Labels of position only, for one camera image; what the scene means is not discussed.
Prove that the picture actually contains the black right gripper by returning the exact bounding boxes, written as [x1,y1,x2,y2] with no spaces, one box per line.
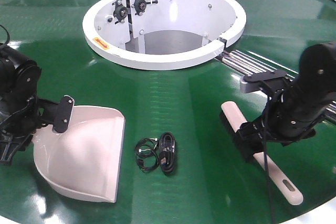
[234,87,316,161]

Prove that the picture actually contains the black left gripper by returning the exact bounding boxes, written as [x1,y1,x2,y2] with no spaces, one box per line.
[1,95,75,165]

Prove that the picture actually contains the pink hand brush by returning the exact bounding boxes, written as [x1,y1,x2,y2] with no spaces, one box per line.
[221,101,303,206]

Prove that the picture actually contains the pink dustpan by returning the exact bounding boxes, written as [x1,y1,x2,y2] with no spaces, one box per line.
[32,105,125,202]

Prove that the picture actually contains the thin black wire coil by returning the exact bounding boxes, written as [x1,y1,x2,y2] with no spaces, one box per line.
[134,137,160,174]

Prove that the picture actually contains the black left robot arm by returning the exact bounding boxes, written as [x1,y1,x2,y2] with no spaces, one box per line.
[1,34,75,165]

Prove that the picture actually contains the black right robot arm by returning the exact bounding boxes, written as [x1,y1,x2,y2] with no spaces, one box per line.
[234,42,335,161]

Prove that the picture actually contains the chrome roller bars near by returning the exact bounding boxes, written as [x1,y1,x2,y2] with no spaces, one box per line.
[215,49,336,123]

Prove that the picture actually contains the left black bearing mount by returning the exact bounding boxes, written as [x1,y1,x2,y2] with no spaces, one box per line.
[107,0,128,24]

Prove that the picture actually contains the black bearing mount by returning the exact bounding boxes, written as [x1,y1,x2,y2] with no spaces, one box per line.
[133,0,159,16]
[107,0,128,24]

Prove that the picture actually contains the white inner conveyor ring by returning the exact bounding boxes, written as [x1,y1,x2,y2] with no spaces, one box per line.
[81,0,247,71]

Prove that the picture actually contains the right black bearing mount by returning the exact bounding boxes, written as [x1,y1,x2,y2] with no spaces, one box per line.
[133,0,159,16]

